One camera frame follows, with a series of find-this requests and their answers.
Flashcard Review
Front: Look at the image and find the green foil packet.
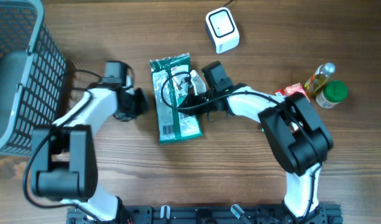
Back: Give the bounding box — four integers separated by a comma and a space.
150, 53, 203, 144

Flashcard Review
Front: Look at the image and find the small red white carton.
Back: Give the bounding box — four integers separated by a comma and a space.
284, 83, 310, 101

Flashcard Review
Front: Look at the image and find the yellow dish soap bottle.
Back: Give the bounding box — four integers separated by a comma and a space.
303, 62, 336, 98

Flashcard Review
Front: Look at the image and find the green lid white jar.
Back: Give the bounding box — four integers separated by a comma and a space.
315, 80, 349, 109

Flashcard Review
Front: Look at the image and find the red white snack packet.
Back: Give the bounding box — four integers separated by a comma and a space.
274, 89, 286, 96

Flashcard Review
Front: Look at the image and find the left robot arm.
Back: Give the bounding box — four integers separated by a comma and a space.
22, 60, 149, 223

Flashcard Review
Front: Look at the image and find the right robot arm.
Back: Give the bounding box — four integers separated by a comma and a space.
177, 61, 333, 223

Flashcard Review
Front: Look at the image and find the white barcode scanner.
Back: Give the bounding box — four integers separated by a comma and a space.
205, 7, 240, 54

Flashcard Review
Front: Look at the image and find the grey plastic mesh basket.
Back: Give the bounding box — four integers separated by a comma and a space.
0, 1, 67, 157

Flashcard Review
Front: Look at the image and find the black right camera cable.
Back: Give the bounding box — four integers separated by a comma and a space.
160, 71, 324, 224

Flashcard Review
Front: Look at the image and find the black camera cable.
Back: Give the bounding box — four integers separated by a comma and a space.
160, 71, 324, 224
22, 68, 104, 224

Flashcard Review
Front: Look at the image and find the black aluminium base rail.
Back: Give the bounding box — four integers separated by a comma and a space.
66, 203, 344, 224

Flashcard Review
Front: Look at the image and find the black left camera cable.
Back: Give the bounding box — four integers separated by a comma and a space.
22, 68, 104, 224

